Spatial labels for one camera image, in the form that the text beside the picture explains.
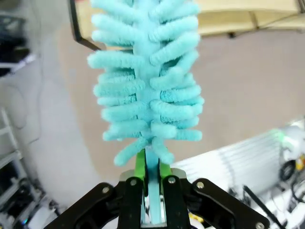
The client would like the metal storage rack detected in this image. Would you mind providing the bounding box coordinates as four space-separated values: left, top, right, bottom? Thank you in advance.
0 107 61 229

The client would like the light wooden shelf board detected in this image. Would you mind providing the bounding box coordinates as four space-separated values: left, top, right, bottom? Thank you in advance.
197 10 305 37
196 0 300 15

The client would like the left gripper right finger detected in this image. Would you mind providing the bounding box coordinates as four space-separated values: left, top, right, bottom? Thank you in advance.
159 162 270 229

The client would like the teal chenille duster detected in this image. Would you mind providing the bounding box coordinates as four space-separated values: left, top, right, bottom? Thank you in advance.
87 0 205 226

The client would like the black metal shelf frame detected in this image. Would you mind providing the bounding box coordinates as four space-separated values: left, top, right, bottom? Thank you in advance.
68 0 102 51

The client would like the white slatted panel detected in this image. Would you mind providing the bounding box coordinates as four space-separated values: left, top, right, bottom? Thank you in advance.
171 124 288 200

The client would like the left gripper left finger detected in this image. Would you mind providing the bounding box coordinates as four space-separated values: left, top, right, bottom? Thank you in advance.
45 149 146 229

